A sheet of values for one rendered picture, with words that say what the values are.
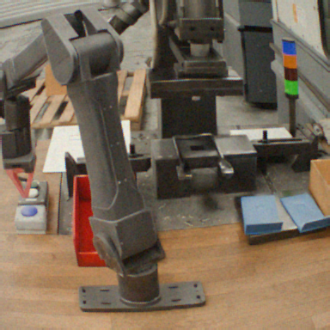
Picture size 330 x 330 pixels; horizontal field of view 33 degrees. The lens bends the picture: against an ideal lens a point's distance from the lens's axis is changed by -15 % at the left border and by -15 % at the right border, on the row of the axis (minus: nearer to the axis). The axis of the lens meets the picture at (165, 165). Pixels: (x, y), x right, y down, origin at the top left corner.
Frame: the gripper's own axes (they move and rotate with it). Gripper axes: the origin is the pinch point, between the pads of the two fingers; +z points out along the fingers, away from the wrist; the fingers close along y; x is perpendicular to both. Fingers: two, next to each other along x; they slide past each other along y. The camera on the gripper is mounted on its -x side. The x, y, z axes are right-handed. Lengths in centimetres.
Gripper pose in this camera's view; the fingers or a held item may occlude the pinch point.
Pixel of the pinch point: (24, 193)
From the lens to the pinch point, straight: 114.2
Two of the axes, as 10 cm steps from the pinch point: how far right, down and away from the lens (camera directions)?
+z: 0.2, 9.0, 4.3
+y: 1.0, 4.2, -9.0
